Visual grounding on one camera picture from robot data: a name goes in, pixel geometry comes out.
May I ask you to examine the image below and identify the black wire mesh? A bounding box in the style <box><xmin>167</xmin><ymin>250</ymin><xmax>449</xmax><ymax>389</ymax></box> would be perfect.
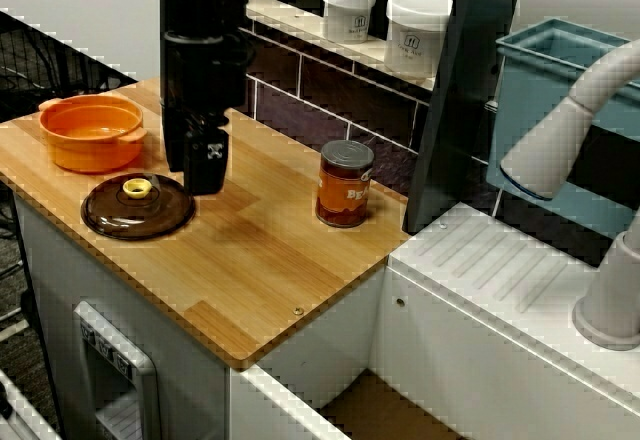
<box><xmin>0</xmin><ymin>9</ymin><xmax>139</xmax><ymax>121</ymax></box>

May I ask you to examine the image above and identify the orange beans can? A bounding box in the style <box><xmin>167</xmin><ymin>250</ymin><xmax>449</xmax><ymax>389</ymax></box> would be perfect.
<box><xmin>314</xmin><ymin>139</ymin><xmax>376</xmax><ymax>229</ymax></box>

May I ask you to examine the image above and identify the teal plastic bin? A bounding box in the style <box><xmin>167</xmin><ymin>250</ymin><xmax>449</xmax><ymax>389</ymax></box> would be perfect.
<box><xmin>487</xmin><ymin>18</ymin><xmax>640</xmax><ymax>241</ymax></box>

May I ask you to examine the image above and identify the wide black shelf panel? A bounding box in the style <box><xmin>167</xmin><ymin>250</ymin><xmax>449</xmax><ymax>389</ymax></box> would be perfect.
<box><xmin>402</xmin><ymin>0</ymin><xmax>527</xmax><ymax>235</ymax></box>

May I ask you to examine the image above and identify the orange plastic pot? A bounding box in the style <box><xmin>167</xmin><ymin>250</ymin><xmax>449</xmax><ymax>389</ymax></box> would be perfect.
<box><xmin>38</xmin><ymin>93</ymin><xmax>148</xmax><ymax>175</ymax></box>

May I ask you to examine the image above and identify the white toy kitchen cabinet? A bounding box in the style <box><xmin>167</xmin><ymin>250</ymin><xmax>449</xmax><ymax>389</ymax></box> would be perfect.
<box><xmin>12</xmin><ymin>179</ymin><xmax>234</xmax><ymax>440</ymax></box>

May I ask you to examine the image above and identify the white lidded plastic jar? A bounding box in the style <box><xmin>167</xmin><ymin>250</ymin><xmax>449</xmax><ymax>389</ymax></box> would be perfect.
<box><xmin>321</xmin><ymin>0</ymin><xmax>378</xmax><ymax>44</ymax></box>
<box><xmin>384</xmin><ymin>0</ymin><xmax>454</xmax><ymax>79</ymax></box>

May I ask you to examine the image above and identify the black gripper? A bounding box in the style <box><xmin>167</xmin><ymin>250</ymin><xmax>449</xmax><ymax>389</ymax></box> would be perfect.
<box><xmin>160</xmin><ymin>32</ymin><xmax>250</xmax><ymax>197</ymax></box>

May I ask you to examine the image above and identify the grey dispenser panel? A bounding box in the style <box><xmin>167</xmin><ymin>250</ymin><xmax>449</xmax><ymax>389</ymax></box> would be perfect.
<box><xmin>73</xmin><ymin>300</ymin><xmax>162</xmax><ymax>440</ymax></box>

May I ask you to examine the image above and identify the silver aluminium extrusion frame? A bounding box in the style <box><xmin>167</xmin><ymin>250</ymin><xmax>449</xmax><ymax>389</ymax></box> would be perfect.
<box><xmin>0</xmin><ymin>367</ymin><xmax>62</xmax><ymax>440</ymax></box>

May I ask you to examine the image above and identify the brown lid with yellow knob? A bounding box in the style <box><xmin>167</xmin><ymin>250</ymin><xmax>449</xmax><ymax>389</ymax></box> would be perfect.
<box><xmin>80</xmin><ymin>172</ymin><xmax>197</xmax><ymax>242</ymax></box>

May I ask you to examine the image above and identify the grey toy faucet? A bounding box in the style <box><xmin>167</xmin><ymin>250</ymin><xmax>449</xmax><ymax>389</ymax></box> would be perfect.
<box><xmin>499</xmin><ymin>37</ymin><xmax>640</xmax><ymax>351</ymax></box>

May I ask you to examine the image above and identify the beige shelf ledge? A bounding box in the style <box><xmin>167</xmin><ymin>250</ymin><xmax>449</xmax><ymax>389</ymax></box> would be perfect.
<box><xmin>243</xmin><ymin>0</ymin><xmax>437</xmax><ymax>92</ymax></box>

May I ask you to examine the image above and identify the white toy sink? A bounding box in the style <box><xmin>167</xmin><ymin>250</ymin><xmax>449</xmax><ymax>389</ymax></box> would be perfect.
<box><xmin>229</xmin><ymin>202</ymin><xmax>640</xmax><ymax>440</ymax></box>

